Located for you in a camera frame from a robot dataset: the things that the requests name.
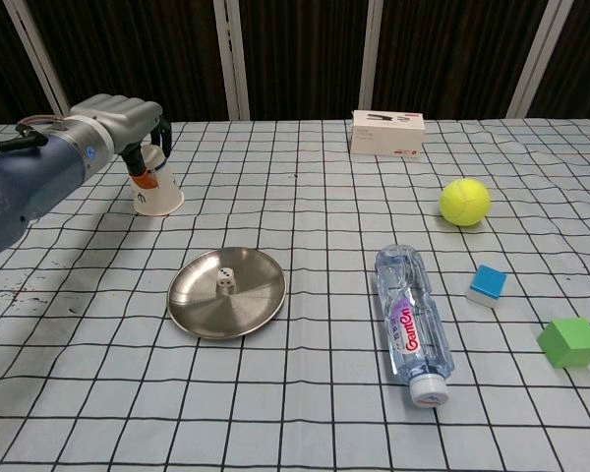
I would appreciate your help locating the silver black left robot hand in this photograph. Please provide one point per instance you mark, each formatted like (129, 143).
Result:
(123, 120)

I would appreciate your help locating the white paper cup blue print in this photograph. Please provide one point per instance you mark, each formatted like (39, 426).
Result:
(159, 199)

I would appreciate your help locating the small white die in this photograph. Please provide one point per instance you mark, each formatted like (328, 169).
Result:
(226, 280)

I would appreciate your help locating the silver metal plate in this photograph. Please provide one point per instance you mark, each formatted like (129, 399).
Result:
(236, 310)

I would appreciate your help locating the clear plastic water bottle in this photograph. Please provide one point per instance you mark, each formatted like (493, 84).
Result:
(413, 324)

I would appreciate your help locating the white stapler box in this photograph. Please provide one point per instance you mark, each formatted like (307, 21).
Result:
(388, 135)

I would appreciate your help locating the checked light blue tablecloth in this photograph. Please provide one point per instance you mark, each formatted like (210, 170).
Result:
(295, 418)

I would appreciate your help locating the yellow tennis ball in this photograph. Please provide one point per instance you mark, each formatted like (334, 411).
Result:
(464, 201)

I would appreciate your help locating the blue and white block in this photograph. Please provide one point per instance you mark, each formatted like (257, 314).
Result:
(487, 285)

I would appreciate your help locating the green cube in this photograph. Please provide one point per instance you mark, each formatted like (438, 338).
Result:
(570, 341)

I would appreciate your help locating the white metal frame post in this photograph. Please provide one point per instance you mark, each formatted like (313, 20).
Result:
(231, 59)
(371, 59)
(537, 59)
(40, 64)

